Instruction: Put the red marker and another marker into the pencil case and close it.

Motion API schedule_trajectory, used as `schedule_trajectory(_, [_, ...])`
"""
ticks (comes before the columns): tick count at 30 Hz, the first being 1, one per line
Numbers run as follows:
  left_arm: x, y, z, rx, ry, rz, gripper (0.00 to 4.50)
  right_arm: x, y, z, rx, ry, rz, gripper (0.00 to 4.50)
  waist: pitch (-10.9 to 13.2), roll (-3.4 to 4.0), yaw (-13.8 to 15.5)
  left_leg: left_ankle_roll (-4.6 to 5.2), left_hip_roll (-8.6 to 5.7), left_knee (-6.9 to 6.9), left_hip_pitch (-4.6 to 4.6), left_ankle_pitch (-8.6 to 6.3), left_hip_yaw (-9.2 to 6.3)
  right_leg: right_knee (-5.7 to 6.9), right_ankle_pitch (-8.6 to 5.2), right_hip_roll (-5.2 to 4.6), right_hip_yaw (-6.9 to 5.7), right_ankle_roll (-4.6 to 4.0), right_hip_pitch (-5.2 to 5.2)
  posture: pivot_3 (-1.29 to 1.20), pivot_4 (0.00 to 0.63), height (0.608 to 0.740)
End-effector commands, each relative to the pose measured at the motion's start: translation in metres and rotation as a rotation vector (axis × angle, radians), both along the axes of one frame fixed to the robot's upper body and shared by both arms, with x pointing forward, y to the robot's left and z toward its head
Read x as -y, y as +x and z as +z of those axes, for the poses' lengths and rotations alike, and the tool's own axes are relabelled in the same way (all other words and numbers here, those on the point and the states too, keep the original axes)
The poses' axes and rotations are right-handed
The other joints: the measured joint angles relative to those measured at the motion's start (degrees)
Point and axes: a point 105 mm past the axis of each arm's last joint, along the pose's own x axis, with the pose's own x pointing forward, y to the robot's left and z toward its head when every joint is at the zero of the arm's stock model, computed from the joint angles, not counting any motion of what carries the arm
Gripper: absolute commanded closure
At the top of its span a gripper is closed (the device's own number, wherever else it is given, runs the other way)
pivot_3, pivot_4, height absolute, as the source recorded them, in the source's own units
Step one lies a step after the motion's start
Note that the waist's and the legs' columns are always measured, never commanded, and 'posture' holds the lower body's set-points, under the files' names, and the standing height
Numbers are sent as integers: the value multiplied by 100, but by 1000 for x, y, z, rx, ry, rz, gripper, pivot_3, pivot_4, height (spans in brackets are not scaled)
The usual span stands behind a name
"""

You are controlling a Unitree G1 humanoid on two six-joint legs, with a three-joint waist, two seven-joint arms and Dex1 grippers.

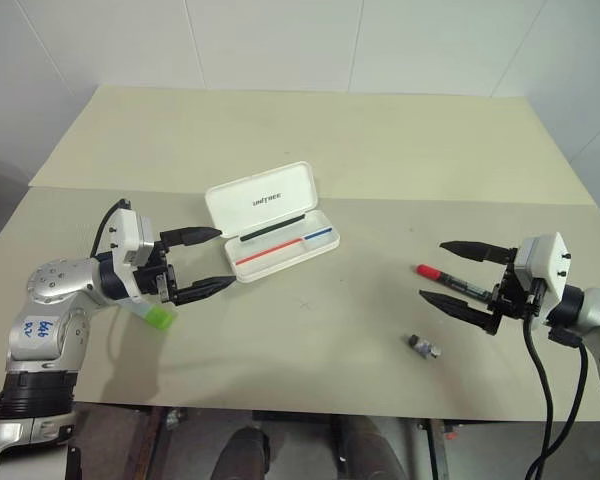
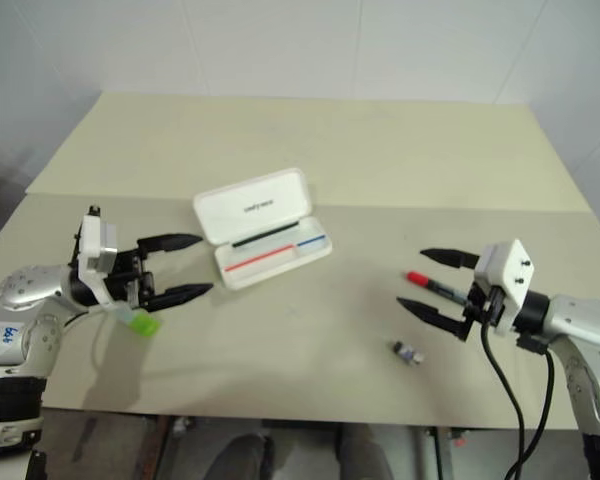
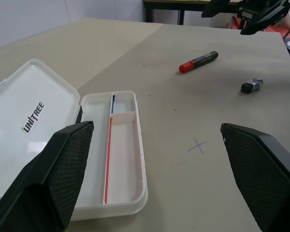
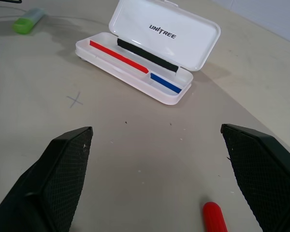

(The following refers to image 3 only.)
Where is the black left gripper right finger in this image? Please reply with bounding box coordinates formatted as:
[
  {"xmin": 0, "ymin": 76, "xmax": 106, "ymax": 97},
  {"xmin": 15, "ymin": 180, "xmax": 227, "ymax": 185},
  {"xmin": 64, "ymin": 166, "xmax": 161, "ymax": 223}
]
[{"xmin": 220, "ymin": 123, "xmax": 290, "ymax": 232}]

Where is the black eraser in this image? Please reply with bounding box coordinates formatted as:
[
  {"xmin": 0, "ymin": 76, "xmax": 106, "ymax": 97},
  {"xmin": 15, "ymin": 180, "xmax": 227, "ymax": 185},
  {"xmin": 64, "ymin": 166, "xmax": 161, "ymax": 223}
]
[{"xmin": 240, "ymin": 77, "xmax": 264, "ymax": 94}]

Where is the black marker with red cap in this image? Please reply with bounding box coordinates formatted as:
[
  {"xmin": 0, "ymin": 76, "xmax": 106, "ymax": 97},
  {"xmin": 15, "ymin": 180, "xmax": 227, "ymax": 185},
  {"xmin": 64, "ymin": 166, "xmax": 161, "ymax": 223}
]
[{"xmin": 178, "ymin": 51, "xmax": 219, "ymax": 73}]

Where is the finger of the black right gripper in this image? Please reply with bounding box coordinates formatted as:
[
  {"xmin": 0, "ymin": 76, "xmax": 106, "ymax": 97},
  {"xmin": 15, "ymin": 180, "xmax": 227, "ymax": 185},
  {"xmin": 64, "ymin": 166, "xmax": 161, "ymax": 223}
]
[
  {"xmin": 201, "ymin": 0, "xmax": 233, "ymax": 18},
  {"xmin": 240, "ymin": 4, "xmax": 290, "ymax": 36}
]

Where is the white plastic Unitree pencil case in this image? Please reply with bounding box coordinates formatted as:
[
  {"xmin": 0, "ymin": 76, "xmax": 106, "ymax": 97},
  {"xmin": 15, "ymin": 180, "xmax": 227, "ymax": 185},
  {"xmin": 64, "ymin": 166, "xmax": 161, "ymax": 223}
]
[{"xmin": 0, "ymin": 58, "xmax": 148, "ymax": 222}]

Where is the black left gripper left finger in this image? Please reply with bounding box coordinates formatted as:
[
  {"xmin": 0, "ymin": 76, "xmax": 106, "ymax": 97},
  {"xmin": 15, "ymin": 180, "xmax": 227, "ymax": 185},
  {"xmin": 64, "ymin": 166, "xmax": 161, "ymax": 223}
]
[{"xmin": 0, "ymin": 120, "xmax": 95, "ymax": 232}]

